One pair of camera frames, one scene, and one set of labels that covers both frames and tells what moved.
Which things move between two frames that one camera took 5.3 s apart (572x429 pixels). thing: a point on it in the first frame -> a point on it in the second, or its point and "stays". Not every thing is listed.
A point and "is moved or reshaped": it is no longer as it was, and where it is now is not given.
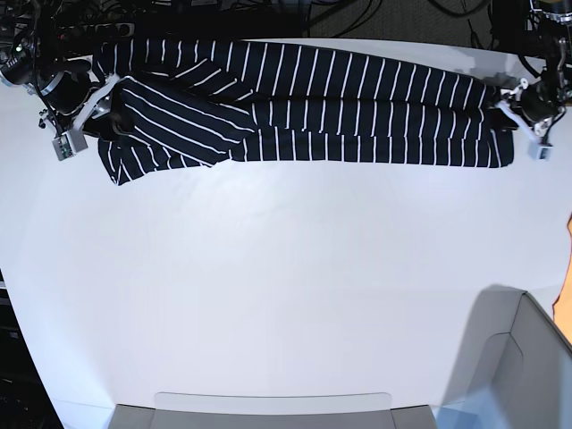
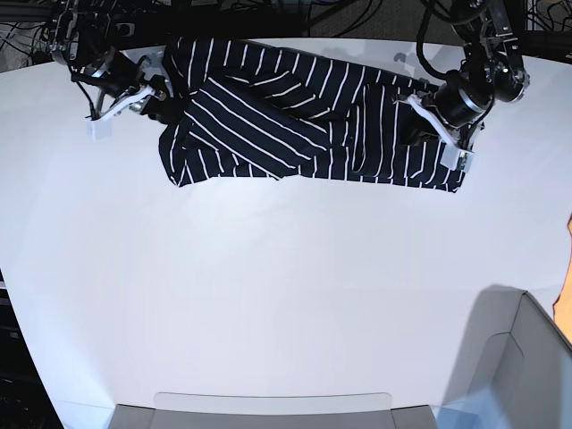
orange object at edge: (562, 307) stays
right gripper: (536, 101) -> (457, 105)
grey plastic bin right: (514, 369) stays
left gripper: (74, 93) -> (121, 84)
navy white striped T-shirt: (191, 102) is moved or reshaped
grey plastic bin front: (273, 410) stays
